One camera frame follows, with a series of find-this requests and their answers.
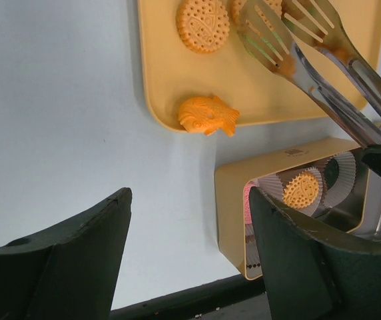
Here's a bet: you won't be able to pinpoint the yellow plastic tray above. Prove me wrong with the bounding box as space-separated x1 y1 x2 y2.
136 1 381 132

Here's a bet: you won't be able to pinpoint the yellow cookie tin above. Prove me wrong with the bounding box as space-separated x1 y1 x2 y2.
214 137 370 281

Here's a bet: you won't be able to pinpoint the white paper cupcake liner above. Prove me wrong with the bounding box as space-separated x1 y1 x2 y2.
258 167 323 217
322 151 356 208
245 223 261 269

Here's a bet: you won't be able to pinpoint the tan round biscuit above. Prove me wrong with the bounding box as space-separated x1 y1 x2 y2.
177 0 230 54
230 0 282 25
282 171 320 209

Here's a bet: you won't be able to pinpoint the silver metal tongs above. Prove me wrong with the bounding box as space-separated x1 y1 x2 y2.
238 1 381 148

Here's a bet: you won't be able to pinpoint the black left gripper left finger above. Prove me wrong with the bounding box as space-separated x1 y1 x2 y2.
0 188 132 319

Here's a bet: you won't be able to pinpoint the pink sandwich cookie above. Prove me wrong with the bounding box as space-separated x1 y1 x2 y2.
243 181 258 225

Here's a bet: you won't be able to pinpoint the black sandwich cookie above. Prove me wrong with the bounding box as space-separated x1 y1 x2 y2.
324 158 340 188

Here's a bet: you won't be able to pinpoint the orange fish shaped cookie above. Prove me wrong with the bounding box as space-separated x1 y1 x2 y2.
178 96 240 137

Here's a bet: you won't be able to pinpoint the green sandwich cookie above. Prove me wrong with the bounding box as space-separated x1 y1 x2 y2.
244 19 290 63

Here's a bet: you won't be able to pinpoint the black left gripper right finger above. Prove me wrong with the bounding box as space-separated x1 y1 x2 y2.
249 187 381 319

